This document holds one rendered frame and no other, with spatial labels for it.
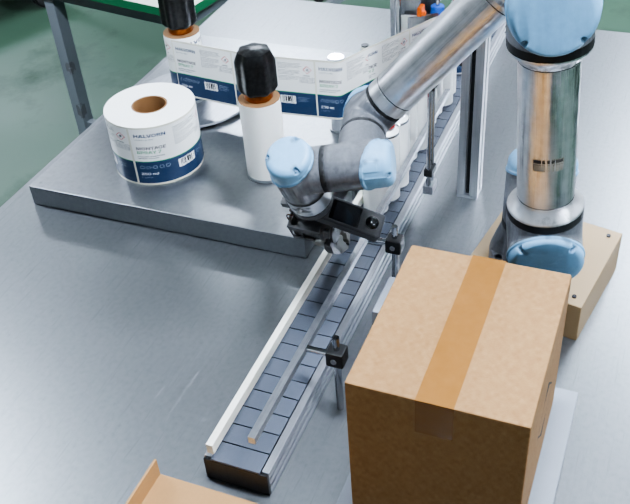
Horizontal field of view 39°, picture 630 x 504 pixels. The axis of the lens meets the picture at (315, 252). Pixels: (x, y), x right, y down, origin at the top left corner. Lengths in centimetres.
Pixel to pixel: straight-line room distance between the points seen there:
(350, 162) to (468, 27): 26
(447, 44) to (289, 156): 29
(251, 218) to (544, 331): 80
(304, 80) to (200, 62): 27
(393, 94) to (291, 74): 67
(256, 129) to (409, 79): 55
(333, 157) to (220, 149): 76
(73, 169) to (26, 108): 228
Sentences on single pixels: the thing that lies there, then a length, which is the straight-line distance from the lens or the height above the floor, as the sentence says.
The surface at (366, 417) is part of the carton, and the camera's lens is 120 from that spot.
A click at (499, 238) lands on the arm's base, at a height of 97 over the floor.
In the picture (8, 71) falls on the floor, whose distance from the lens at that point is 478.
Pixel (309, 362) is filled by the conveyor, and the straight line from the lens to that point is 153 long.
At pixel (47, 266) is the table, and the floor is 83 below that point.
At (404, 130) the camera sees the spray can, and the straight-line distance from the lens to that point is 183.
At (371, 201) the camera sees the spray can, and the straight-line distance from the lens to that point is 181.
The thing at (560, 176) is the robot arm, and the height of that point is 122.
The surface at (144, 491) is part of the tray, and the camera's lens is 144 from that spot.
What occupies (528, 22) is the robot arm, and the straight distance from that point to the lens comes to 118.
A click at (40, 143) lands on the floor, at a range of 408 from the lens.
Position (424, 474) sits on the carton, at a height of 98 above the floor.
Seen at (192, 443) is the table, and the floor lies 83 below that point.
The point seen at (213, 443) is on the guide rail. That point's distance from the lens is 139.
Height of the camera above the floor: 197
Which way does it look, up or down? 39 degrees down
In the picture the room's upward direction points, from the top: 5 degrees counter-clockwise
